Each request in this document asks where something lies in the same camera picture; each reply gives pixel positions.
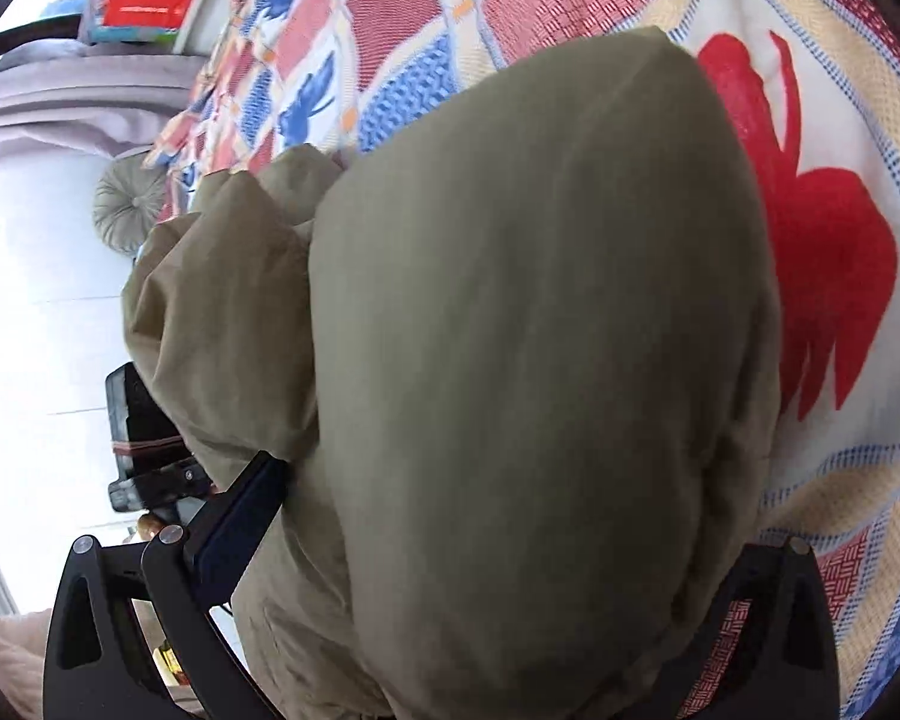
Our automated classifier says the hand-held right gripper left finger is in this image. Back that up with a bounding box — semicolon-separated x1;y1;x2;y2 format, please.
42;451;291;720

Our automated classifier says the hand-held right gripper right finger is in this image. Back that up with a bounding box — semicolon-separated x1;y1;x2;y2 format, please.
656;537;842;720

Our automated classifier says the khaki puffer jacket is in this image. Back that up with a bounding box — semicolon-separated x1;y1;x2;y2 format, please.
120;25;786;720

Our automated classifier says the round pleated grey cushion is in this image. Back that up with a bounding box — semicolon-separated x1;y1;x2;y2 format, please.
91;160;167;254

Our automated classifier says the pink fluffy cloth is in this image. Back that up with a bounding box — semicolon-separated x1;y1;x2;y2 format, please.
0;610;55;720

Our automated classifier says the grey curtain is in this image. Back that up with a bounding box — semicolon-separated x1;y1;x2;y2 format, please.
0;0;260;170

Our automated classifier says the teal box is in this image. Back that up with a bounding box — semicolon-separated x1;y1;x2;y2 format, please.
88;22;182;47

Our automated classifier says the red box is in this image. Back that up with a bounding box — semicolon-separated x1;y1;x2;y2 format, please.
100;0;197;32

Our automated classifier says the leaf printed checked blanket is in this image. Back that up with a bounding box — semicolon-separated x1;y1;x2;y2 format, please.
142;0;900;720

